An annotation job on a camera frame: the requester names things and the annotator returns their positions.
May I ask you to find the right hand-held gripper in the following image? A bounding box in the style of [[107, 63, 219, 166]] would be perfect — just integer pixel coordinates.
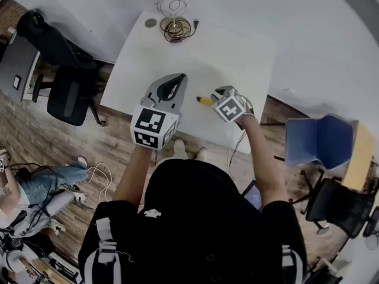
[[210, 86, 255, 124]]

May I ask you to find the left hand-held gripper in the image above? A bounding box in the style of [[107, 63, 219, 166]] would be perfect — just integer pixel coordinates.
[[130, 73, 189, 150]]

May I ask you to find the person's left forearm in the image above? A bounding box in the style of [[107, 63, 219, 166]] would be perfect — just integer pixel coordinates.
[[113, 145, 155, 208]]

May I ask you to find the person's right forearm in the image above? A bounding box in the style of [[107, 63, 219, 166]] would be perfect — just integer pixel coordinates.
[[236, 115, 290, 208]]

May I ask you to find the black high-back office chair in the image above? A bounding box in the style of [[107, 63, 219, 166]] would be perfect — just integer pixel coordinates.
[[17, 9, 108, 127]]

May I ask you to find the blue screen device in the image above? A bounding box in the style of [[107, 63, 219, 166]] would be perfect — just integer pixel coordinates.
[[243, 179, 264, 212]]

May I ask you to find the blue chair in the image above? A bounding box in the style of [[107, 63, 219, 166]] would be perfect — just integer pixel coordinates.
[[284, 114, 355, 172]]

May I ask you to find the white power strip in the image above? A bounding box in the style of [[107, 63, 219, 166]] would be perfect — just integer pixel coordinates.
[[72, 190, 89, 203]]

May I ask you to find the person's black shirt torso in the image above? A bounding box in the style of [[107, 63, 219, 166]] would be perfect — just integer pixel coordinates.
[[77, 158, 308, 284]]

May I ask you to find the dark side desk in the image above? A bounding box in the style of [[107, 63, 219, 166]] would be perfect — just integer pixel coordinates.
[[0, 34, 41, 102]]

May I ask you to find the light wooden table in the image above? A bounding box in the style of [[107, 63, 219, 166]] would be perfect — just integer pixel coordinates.
[[341, 122, 376, 192]]

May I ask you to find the black mesh office chair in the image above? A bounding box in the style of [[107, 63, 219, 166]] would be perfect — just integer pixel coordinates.
[[289, 170, 377, 240]]

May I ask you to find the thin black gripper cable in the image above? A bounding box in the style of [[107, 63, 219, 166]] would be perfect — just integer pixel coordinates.
[[233, 128, 247, 157]]

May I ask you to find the coiled brown lamp cable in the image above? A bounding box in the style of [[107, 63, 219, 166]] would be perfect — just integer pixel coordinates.
[[159, 18, 200, 44]]

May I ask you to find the thin white hanging cable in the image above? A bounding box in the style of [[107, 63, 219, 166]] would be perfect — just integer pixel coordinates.
[[226, 147, 235, 172]]

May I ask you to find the gold wire table lamp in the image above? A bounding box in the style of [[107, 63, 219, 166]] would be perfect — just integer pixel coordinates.
[[153, 0, 190, 41]]

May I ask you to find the white floor cable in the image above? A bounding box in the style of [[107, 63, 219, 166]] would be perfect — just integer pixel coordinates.
[[83, 162, 114, 203]]

